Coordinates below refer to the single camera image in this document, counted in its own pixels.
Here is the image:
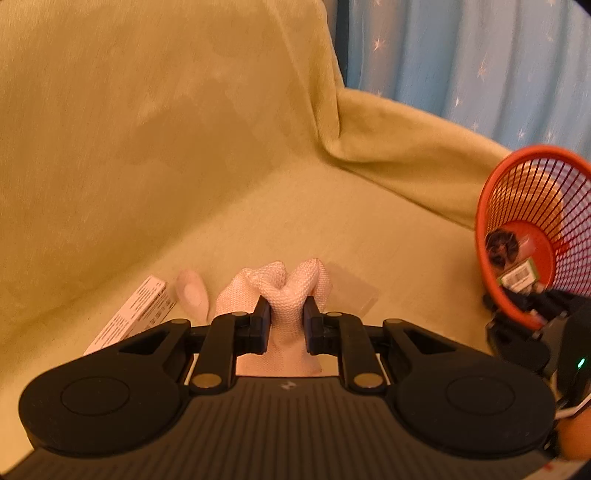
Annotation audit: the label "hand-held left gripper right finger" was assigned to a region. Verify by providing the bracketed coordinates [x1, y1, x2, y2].
[302, 295, 467, 394]

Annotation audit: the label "green and white carton box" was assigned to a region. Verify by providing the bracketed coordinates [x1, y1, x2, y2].
[499, 258, 539, 294]

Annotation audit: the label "blue star-print curtain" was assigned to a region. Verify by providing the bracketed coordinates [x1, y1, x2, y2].
[323, 0, 591, 160]

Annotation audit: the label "person's right hand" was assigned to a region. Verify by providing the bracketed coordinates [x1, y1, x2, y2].
[556, 415, 591, 460]

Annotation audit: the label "white knit sock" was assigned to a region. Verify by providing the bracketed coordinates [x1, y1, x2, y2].
[210, 259, 333, 377]

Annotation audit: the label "yellow-green blanket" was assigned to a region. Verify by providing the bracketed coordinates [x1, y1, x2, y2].
[0, 0, 561, 467]

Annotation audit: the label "white cable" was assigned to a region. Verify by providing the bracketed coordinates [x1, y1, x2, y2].
[554, 399, 591, 420]

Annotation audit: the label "brown velvet scrunchie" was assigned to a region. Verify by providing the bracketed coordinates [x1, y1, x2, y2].
[485, 230, 522, 268]

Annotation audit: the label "white printed carton box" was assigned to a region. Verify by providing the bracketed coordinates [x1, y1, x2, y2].
[83, 275, 178, 356]

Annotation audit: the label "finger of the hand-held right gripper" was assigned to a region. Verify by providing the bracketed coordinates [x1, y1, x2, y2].
[484, 288, 573, 324]
[487, 316, 550, 374]

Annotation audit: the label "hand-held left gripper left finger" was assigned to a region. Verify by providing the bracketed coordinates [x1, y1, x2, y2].
[106, 295, 273, 394]

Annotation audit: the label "orange plastic mesh basket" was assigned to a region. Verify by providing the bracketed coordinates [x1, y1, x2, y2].
[475, 145, 591, 330]

